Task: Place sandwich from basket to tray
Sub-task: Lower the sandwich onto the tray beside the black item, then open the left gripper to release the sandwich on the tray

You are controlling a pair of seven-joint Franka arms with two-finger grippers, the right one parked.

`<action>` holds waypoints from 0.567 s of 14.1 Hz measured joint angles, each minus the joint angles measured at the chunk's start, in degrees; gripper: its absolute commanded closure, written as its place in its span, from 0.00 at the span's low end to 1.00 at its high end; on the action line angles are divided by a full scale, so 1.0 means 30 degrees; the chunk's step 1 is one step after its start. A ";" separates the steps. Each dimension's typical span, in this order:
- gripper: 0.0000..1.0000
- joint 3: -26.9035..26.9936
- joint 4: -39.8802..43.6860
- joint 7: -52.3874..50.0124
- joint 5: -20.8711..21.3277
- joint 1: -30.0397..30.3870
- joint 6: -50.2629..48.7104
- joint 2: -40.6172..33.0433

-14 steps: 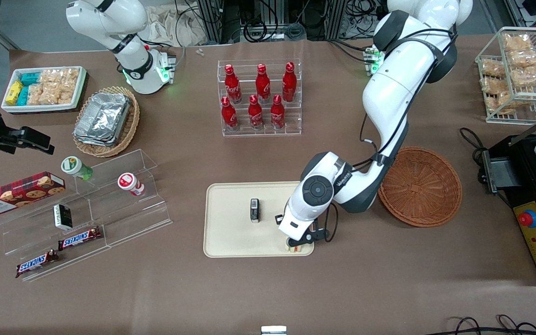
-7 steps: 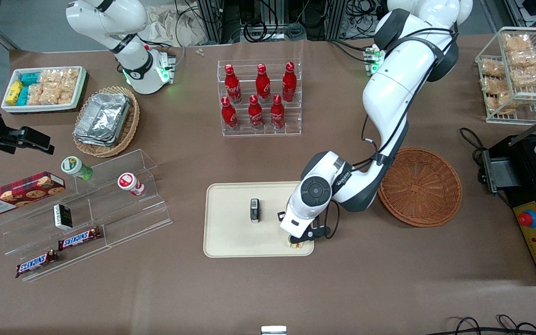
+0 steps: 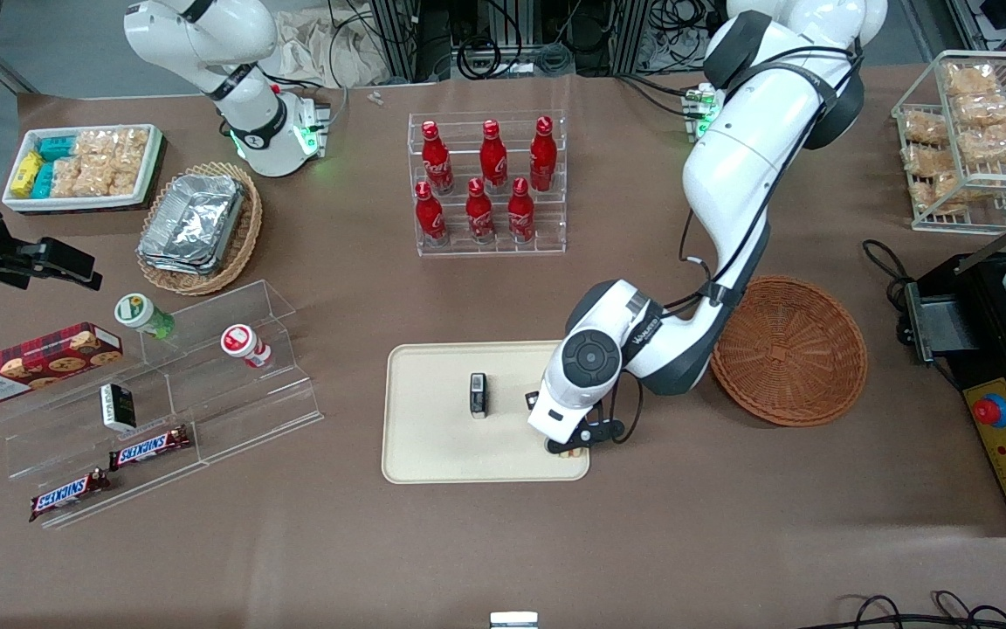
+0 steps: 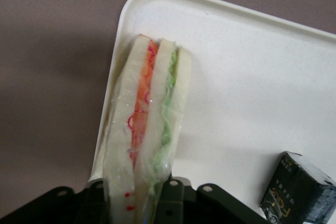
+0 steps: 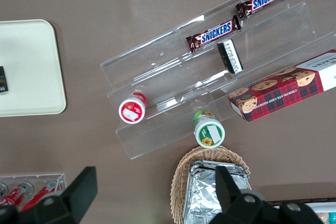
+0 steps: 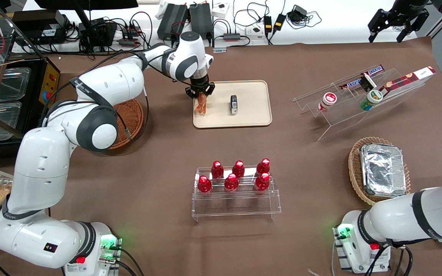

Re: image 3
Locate grey metal bracket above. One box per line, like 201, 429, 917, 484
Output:
905, 281, 980, 363

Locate red lid yogurt cup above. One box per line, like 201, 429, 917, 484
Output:
221, 324, 272, 368

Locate clear acrylic bottle rack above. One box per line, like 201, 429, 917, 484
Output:
407, 109, 567, 257

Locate black machine cable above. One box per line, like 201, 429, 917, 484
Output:
861, 238, 916, 346

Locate black and white carton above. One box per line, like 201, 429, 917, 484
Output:
100, 383, 137, 433

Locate yellow snack pack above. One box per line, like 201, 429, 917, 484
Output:
10, 151, 41, 197

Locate black cable coil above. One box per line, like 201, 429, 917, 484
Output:
455, 35, 504, 81

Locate black machine yellow panel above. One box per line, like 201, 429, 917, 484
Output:
905, 249, 1006, 538

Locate black looped cables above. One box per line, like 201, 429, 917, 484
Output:
817, 591, 1006, 629

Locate aluminium frame post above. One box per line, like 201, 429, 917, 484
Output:
372, 0, 434, 84

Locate cream plastic serving tray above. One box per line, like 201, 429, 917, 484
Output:
381, 340, 591, 484

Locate beige crumpled cloth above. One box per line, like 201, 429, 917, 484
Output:
276, 7, 392, 88

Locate clear acrylic stepped shelf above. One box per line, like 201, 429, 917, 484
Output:
0, 280, 325, 530

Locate red cola bottle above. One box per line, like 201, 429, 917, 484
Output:
465, 177, 496, 244
507, 176, 536, 243
479, 119, 508, 193
529, 115, 558, 191
420, 121, 454, 195
415, 181, 449, 247

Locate black base cables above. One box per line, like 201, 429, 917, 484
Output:
617, 74, 696, 119

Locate white plastic bin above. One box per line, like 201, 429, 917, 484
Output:
1, 124, 163, 213

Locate white wire rack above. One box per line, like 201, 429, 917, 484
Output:
892, 51, 1006, 235

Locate red tartan cookie box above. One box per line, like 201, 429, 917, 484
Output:
0, 321, 124, 409

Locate green lid yogurt cup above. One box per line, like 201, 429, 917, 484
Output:
114, 293, 176, 340

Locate brown wicker basket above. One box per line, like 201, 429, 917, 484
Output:
711, 275, 869, 429

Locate aluminium foil tray stack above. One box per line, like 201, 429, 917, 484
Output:
138, 173, 246, 276

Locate light wicker basket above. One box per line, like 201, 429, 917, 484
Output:
136, 162, 264, 296

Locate Snickers chocolate bar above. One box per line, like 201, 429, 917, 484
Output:
108, 425, 192, 471
29, 469, 111, 522

